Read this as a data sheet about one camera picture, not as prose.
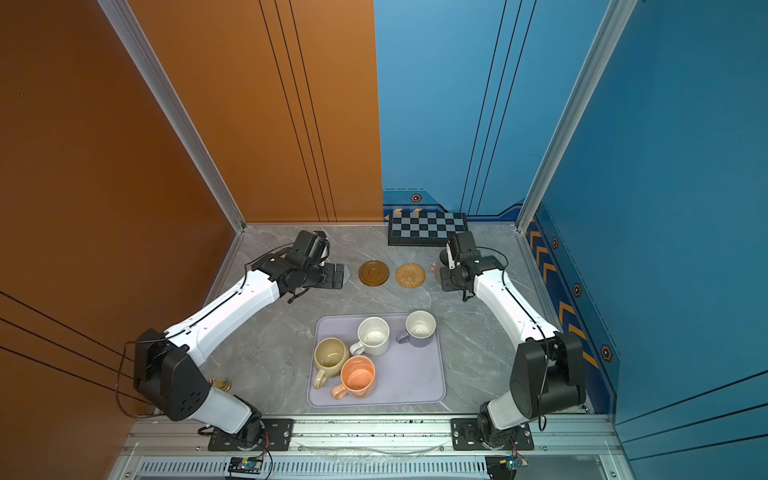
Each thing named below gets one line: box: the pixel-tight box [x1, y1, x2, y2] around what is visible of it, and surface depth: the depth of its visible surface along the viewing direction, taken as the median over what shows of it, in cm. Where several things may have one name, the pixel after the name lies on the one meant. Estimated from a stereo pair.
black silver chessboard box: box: [388, 211, 468, 247], surface depth 118 cm
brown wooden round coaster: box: [358, 260, 390, 287], surface depth 107 cm
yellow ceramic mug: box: [313, 337, 350, 389], surface depth 80 cm
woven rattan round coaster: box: [396, 263, 426, 288], surface depth 107 cm
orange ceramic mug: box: [332, 355, 376, 400], surface depth 78 cm
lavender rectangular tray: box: [307, 313, 446, 408], surface depth 85 cm
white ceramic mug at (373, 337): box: [350, 316, 390, 357], surface depth 85 cm
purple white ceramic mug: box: [396, 310, 437, 347], surface depth 87 cm
